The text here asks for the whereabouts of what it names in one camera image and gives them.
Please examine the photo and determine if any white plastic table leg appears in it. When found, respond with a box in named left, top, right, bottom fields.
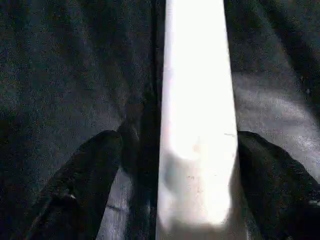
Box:
left=155, top=0, right=240, bottom=240

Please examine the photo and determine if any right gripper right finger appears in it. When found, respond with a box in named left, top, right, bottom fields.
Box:
left=234, top=130, right=320, bottom=240

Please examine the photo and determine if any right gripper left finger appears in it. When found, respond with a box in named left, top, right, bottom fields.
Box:
left=24, top=130, right=124, bottom=240

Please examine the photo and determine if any black mat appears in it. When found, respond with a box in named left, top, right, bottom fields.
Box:
left=0, top=0, right=320, bottom=240

